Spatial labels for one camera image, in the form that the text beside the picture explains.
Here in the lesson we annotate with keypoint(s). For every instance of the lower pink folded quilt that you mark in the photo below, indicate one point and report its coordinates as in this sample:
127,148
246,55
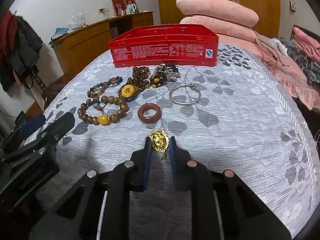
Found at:
222,27

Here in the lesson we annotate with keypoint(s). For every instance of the white blue kettle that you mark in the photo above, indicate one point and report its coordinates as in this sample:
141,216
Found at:
131,7

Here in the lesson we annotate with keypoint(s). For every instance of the pink folded blanket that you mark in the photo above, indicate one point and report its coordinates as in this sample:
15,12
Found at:
310,45

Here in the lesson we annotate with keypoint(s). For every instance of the pink bed sheet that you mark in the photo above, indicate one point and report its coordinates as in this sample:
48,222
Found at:
292,79

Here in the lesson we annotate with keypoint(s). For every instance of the red hanging garment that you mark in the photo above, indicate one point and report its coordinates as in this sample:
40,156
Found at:
9,29

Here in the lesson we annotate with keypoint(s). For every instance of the white plastic bag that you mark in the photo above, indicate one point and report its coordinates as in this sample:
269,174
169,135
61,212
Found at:
76,22

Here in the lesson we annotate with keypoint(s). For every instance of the wooden coat stand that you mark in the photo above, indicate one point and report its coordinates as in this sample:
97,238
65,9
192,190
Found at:
47,95

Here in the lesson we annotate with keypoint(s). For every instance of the wooden sideboard cabinet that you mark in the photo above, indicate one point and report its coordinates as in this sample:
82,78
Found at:
74,51

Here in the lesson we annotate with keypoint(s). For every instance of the wall intercom phone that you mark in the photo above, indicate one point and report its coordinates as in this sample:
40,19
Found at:
292,6

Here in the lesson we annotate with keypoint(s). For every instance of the gold lion pendant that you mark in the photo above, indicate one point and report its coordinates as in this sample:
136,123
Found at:
160,141

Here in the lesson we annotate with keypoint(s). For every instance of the dark hanging jackets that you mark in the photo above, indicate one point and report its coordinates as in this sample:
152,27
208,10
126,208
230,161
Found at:
17,66

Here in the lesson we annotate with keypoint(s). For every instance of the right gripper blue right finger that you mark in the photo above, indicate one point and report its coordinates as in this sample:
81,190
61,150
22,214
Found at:
222,205

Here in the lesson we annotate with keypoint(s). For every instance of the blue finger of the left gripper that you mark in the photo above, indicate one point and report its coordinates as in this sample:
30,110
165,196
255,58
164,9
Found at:
32,126
57,130

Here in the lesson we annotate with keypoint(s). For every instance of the yellow amber oval pendant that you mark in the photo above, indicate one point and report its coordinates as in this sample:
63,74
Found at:
128,93

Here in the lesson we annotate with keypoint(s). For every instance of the beige scarf on bed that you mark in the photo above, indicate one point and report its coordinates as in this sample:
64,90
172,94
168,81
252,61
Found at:
268,54

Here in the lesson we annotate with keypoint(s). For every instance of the red photo frames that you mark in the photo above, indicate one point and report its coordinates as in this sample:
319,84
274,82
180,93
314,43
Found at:
120,7

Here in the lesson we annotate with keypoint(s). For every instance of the dark wooden headboard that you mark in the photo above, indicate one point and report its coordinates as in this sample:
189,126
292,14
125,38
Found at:
311,34

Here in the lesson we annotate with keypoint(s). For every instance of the red metal tin box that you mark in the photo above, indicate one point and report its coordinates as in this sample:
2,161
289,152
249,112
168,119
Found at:
180,44

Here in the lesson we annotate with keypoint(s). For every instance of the blue cloth on cabinet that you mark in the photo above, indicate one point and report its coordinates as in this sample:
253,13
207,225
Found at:
59,33

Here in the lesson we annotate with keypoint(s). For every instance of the white floral grey tablecloth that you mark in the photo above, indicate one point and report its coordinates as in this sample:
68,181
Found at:
234,116

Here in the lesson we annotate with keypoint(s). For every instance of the silver chain black bead pile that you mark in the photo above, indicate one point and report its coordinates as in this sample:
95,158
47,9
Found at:
170,72

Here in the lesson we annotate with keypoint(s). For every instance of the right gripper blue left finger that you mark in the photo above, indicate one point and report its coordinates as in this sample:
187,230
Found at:
97,205

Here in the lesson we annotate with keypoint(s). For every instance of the wooden bead bracelet yellow bead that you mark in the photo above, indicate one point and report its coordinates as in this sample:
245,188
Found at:
99,103

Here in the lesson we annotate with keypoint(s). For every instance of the plaid folded clothes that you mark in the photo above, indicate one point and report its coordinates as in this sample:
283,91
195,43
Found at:
309,67

